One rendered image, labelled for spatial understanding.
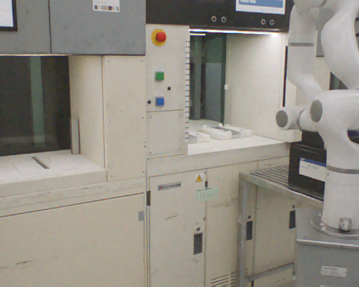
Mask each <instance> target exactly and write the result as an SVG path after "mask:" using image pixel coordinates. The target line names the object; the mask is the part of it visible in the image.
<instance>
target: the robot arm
mask: <svg viewBox="0 0 359 287"><path fill-rule="evenodd" d="M293 2H294V4H295V5H294V6H293V9H292V10H291V14H290V19H289V47H288V61H287V79H288V80H289V82H290V83H292V84H293V85H295V86H297V87H298V88H300V89H301V91H302V92H303V93H304V95H305V97H306V106H296V107H281V108H279V109H278V110H277V112H276V126H277V127H278V128H279V129H280V130H307V131H313V132H315V131H318V132H319V134H320V135H321V138H322V140H323V142H324V144H325V147H326V150H327V160H326V170H325V188H324V198H323V213H319V214H318V215H314V216H313V217H312V218H311V219H310V224H311V226H312V227H313V228H314V229H316V230H317V231H320V232H322V233H324V234H328V235H331V236H335V237H339V238H359V145H358V144H356V143H354V142H351V141H350V140H349V137H348V134H347V131H348V130H359V50H358V45H357V41H356V34H355V30H354V22H355V19H356V15H357V14H358V12H359V0H293ZM319 8H330V9H331V10H332V11H333V13H334V15H333V17H332V18H331V19H330V20H329V21H328V22H327V23H326V24H325V26H324V27H323V29H322V30H321V46H322V50H323V56H324V58H325V61H326V64H327V65H328V68H329V69H330V71H331V72H332V73H333V74H334V76H335V77H336V78H338V79H340V80H341V81H342V82H343V83H344V84H345V85H346V86H347V88H348V90H330V91H325V92H323V90H322V89H321V86H320V85H319V83H318V82H317V81H316V79H315V78H314V77H313V74H312V69H313V55H314V47H315V30H316V24H317V18H318V15H319Z"/></svg>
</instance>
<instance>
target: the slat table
mask: <svg viewBox="0 0 359 287"><path fill-rule="evenodd" d="M260 177H261V178H260ZM239 178H240V179H239V213H241V214H242V221H241V223H239V222H238V237H237V276H236V287H244V284H245V283H248V282H251V281H254V280H256V279H259V278H262V277H266V276H268V275H271V274H274V273H277V272H280V271H283V270H285V269H289V268H291V267H293V262H291V263H288V264H285V265H282V266H277V267H274V268H271V269H268V270H266V271H262V272H260V273H255V274H253V275H250V276H247V277H244V275H245V240H246V222H247V204H248V183H249V182H250V183H252V184H254V185H259V186H260V187H264V188H266V189H269V190H271V191H275V192H276V193H279V194H281V195H285V196H287V197H289V198H291V199H294V200H299V201H301V202H304V203H305V204H309V205H311V206H314V207H316V208H319V209H321V210H323V198H324V195H321V194H319V193H315V192H313V191H309V190H308V189H306V190H305V188H302V187H299V186H296V185H294V184H290V183H289V184H288V180H289V165H283V166H274V167H266V168H262V169H255V170H250V171H246V172H239ZM298 190H299V191H298Z"/></svg>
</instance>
